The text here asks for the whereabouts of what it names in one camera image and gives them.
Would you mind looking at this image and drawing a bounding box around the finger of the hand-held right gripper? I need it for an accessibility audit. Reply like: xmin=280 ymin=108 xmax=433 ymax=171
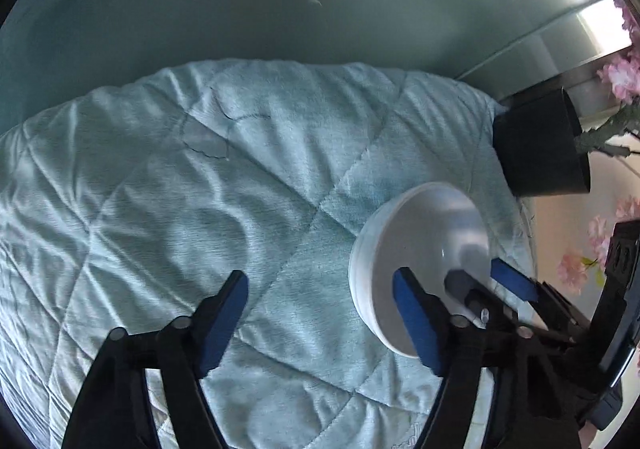
xmin=444 ymin=269 xmax=506 ymax=327
xmin=490 ymin=258 xmax=576 ymax=332

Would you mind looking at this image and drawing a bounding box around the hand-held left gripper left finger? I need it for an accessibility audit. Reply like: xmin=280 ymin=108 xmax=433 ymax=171
xmin=62 ymin=270 xmax=249 ymax=449

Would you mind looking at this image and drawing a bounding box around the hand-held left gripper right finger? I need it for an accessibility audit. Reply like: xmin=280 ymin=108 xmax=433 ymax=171
xmin=392 ymin=267 xmax=501 ymax=449

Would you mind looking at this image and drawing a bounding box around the small white bowl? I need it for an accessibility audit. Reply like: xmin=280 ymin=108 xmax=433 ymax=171
xmin=348 ymin=182 xmax=491 ymax=360

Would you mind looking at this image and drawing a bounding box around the light blue quilted blanket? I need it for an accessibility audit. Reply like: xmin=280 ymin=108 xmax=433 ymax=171
xmin=0 ymin=58 xmax=538 ymax=449

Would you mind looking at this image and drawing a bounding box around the black plant pot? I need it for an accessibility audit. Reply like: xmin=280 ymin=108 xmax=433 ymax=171
xmin=492 ymin=88 xmax=592 ymax=197

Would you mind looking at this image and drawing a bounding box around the pink blossom plant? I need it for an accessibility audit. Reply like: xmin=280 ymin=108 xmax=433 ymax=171
xmin=557 ymin=0 xmax=640 ymax=295

